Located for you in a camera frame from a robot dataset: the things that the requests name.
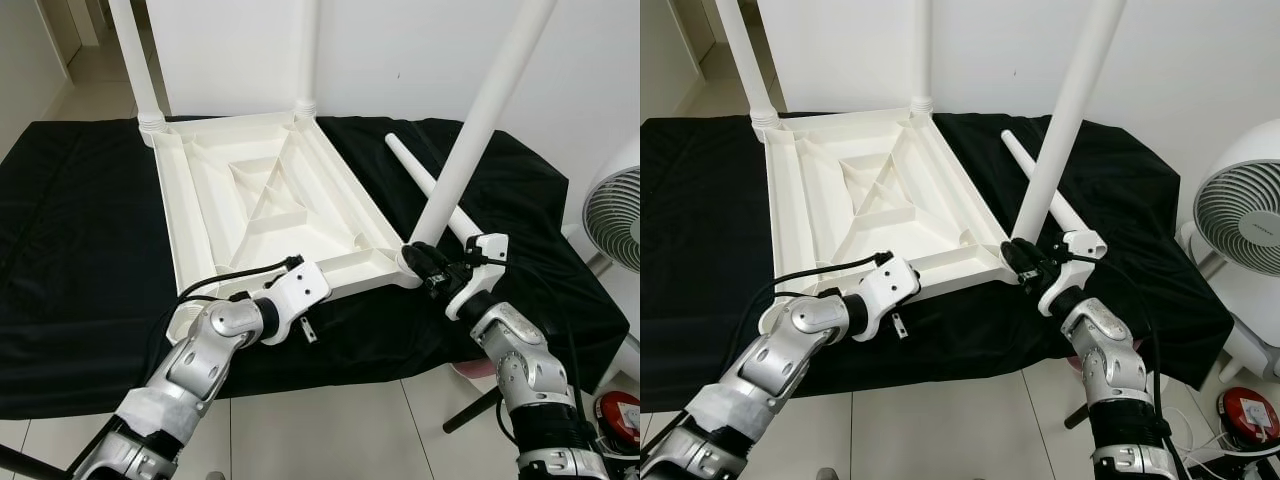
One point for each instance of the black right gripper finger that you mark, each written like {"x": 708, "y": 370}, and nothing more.
{"x": 417, "y": 257}
{"x": 1016, "y": 254}

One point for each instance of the white plastic table leg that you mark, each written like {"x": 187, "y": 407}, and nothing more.
{"x": 1025, "y": 160}
{"x": 1070, "y": 120}
{"x": 920, "y": 55}
{"x": 308, "y": 60}
{"x": 745, "y": 60}
{"x": 135, "y": 60}
{"x": 480, "y": 130}
{"x": 415, "y": 165}

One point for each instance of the white plastic children table top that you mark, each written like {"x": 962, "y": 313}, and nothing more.
{"x": 870, "y": 200}
{"x": 250, "y": 210}

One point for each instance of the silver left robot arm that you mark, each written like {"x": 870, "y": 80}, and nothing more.
{"x": 780, "y": 355}
{"x": 195, "y": 360}

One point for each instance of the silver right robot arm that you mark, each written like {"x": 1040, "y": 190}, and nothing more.
{"x": 525, "y": 370}
{"x": 1110, "y": 365}

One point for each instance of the pink fabric item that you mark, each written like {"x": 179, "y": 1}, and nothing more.
{"x": 1075, "y": 364}
{"x": 470, "y": 369}

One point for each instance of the grey metal table leg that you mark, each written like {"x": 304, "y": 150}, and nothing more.
{"x": 470, "y": 410}
{"x": 1078, "y": 414}

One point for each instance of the white round standing fan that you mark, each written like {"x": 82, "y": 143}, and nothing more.
{"x": 615, "y": 220}
{"x": 1240, "y": 225}

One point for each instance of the white grey rounded appliance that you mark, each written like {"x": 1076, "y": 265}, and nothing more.
{"x": 625, "y": 360}
{"x": 1250, "y": 330}

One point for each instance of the black metal rod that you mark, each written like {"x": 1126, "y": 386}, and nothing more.
{"x": 25, "y": 460}

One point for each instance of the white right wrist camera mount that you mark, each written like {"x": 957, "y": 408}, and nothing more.
{"x": 480, "y": 270}
{"x": 1075, "y": 262}

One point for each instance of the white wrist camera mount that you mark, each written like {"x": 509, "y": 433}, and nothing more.
{"x": 888, "y": 287}
{"x": 295, "y": 290}
{"x": 480, "y": 270}
{"x": 1075, "y": 262}

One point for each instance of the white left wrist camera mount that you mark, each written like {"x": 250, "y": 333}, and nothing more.
{"x": 888, "y": 287}
{"x": 295, "y": 290}

